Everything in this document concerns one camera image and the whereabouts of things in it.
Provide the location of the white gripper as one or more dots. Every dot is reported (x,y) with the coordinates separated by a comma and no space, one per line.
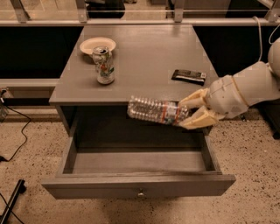
(225,96)

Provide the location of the clear plastic water bottle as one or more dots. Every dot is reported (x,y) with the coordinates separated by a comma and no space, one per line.
(153,110)

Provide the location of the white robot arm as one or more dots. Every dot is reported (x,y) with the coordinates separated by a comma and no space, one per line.
(260,82)

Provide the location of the grey open top drawer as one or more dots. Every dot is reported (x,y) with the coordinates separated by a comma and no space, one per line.
(165,166)

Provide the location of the round metal drawer knob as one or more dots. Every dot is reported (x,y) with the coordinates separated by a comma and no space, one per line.
(141,193)

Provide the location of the black snack packet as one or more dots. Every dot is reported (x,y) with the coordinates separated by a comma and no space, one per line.
(193,77)

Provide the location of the grey wooden nightstand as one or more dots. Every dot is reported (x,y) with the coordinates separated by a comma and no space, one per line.
(145,58)

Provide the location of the crushed green soda can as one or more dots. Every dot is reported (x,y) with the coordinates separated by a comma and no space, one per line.
(104,66)

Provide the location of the black metal floor bar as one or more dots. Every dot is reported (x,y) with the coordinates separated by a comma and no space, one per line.
(19,189)

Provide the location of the metal window railing frame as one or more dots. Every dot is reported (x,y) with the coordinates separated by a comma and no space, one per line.
(137,12)

